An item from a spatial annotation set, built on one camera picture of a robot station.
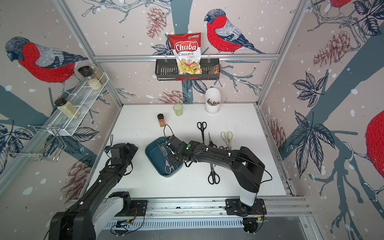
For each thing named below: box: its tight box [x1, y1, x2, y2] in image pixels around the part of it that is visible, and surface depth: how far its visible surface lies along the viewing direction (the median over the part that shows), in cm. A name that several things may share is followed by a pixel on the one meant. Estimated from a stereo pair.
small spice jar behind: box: [93, 65, 107, 84], surface depth 87 cm
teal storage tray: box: [145, 137, 184, 177], surface depth 88 cm
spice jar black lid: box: [77, 65, 94, 80], surface depth 81 cm
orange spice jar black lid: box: [157, 113, 165, 128], surface depth 103 cm
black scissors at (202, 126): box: [197, 121, 207, 143], surface depth 109 cm
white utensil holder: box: [205, 87, 221, 114], surface depth 113 cm
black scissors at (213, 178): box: [208, 163, 220, 185], surface depth 85 cm
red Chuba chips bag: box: [168, 32, 203, 75], surface depth 84 cm
